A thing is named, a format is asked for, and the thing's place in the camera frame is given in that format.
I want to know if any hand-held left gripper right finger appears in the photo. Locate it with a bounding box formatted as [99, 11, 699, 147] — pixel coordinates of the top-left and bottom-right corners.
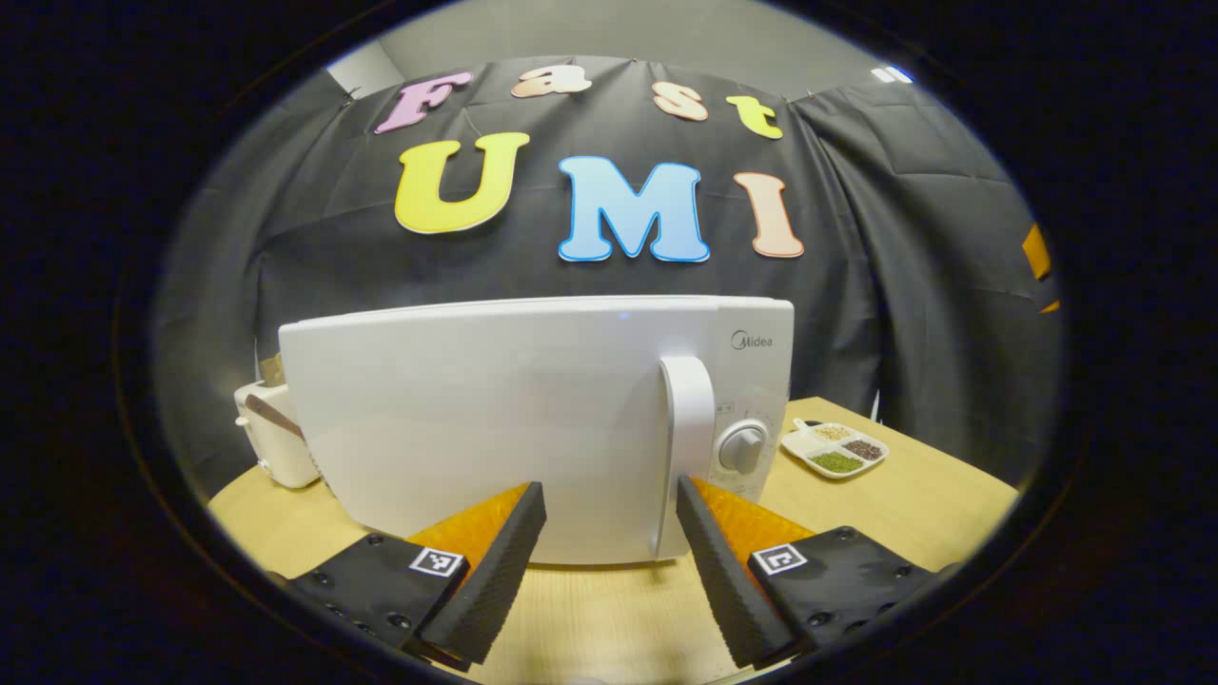
[676, 476, 938, 667]

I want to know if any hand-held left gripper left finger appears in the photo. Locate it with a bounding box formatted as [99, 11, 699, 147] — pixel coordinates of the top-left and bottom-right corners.
[285, 480, 548, 667]

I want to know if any white microwave oven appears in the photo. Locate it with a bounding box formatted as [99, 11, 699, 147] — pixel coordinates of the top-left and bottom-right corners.
[278, 295, 796, 567]

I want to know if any white divided dish of beans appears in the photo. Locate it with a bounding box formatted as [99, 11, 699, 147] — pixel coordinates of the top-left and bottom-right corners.
[780, 419, 891, 480]

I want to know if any white toaster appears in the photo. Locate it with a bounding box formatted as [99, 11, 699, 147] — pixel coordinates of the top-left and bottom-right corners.
[233, 371, 320, 490]

